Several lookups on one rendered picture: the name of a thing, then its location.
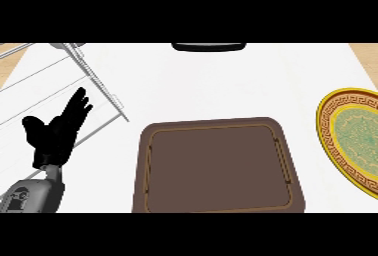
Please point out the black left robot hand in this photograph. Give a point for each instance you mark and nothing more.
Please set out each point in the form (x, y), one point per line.
(58, 136)

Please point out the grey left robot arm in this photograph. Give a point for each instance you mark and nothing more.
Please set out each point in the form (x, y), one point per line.
(36, 193)

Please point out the brown rectangular tray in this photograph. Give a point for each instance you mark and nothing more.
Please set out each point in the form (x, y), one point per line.
(216, 166)

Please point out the yellow patterned plate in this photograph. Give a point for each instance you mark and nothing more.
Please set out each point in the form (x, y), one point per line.
(355, 136)

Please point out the black rounded appliance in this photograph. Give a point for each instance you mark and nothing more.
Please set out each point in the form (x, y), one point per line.
(209, 46)

